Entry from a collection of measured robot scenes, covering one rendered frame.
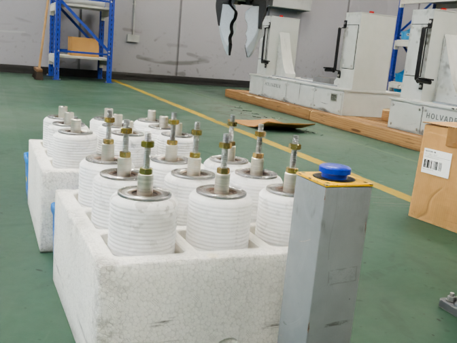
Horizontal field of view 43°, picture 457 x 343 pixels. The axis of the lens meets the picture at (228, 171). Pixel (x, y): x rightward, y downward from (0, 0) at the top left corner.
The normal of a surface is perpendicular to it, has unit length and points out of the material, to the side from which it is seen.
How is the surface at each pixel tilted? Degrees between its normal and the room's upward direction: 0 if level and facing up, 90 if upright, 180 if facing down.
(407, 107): 90
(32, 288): 0
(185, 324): 90
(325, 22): 90
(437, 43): 90
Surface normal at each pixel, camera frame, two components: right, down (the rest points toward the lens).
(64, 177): 0.38, 0.22
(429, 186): -0.84, 0.01
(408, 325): 0.09, -0.98
